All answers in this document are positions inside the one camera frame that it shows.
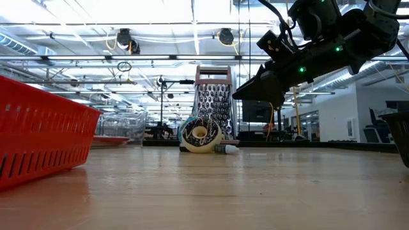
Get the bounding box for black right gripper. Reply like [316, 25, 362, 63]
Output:
[231, 37, 353, 109]

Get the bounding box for dark plastic slotted basket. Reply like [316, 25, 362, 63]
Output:
[379, 111, 409, 169]

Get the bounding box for metal box grater pink handle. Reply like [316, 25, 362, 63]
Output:
[190, 65, 240, 148]

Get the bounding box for chocolate iced toy donut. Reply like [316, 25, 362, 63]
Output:
[181, 117, 225, 154]

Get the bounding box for black monitor screen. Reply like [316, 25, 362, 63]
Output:
[241, 99, 274, 124]

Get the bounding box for clear plastic container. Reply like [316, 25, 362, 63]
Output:
[95, 111, 149, 148]

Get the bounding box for red plastic slotted basket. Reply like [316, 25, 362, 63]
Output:
[0, 75, 102, 192]

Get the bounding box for thin yellow cable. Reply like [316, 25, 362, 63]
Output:
[265, 102, 276, 142]

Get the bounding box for chocolate frosted donut toy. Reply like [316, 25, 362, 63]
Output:
[177, 116, 198, 148]

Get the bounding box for black camera stand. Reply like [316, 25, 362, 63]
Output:
[145, 75, 196, 142]

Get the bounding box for green dropper bottle white cap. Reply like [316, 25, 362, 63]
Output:
[213, 144, 240, 155]

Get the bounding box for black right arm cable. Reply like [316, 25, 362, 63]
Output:
[257, 0, 298, 49]

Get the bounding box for white wall panel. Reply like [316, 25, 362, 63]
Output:
[347, 118, 357, 139]

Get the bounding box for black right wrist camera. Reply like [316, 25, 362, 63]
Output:
[256, 29, 291, 62]

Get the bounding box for black hanging ring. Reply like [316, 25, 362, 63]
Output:
[116, 61, 133, 73]

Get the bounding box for red popcorn bag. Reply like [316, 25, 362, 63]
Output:
[91, 135, 131, 148]

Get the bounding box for black cord reel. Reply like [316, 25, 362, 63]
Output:
[218, 27, 235, 46]
[115, 27, 142, 56]

